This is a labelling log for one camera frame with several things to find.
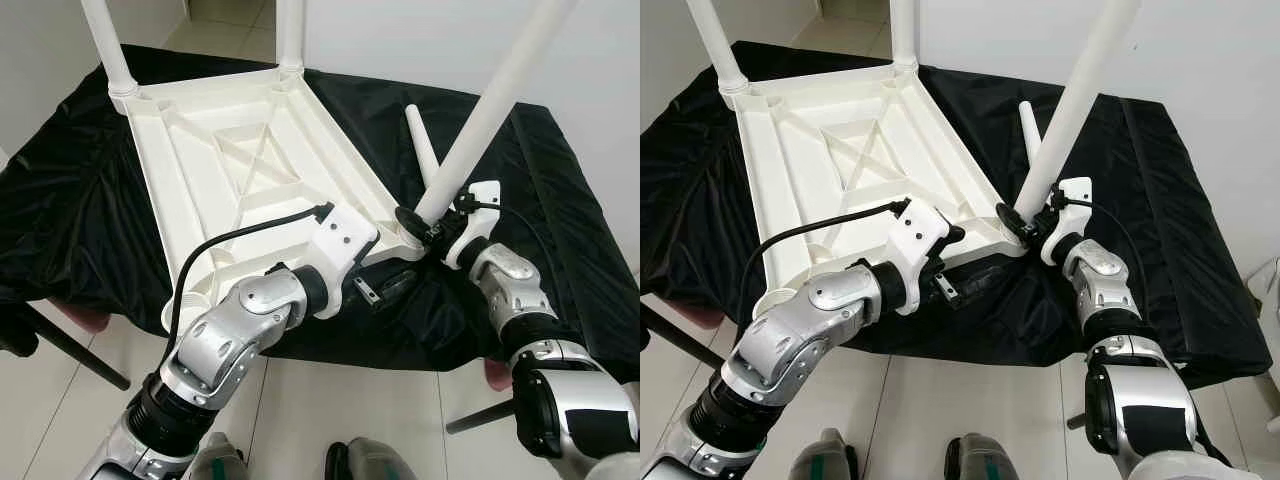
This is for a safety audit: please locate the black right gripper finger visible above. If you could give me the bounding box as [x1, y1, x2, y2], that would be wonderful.
[394, 205, 433, 244]
[995, 202, 1031, 241]

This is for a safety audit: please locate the white plastic table leg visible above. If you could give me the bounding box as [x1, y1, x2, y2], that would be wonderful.
[403, 103, 441, 191]
[412, 0, 581, 223]
[78, 0, 143, 101]
[276, 0, 305, 76]
[1018, 100, 1046, 171]
[890, 0, 919, 73]
[1012, 0, 1143, 219]
[685, 0, 753, 96]

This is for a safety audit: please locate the black table cloth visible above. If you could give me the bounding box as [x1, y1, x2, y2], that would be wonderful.
[0, 45, 641, 386]
[640, 40, 1280, 391]

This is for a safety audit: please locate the grey left robot foot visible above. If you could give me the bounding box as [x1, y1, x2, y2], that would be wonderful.
[792, 428, 863, 480]
[190, 433, 251, 480]

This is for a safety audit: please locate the white plastic floor object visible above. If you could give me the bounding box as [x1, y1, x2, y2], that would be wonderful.
[1250, 255, 1280, 321]

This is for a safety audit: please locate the black metal table leg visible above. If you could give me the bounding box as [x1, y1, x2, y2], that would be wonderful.
[640, 298, 716, 359]
[15, 300, 131, 391]

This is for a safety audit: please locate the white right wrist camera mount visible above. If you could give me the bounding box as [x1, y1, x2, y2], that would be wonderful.
[1038, 177, 1094, 267]
[443, 180, 503, 271]

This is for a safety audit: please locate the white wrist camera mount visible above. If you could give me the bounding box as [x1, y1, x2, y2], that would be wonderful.
[443, 180, 503, 271]
[880, 197, 959, 316]
[305, 203, 381, 319]
[1038, 177, 1094, 267]

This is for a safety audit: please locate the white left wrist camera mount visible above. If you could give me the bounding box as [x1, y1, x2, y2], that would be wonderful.
[305, 203, 381, 319]
[880, 197, 959, 316]

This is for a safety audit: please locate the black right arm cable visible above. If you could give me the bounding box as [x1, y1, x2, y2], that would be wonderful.
[470, 198, 563, 301]
[1062, 196, 1151, 321]

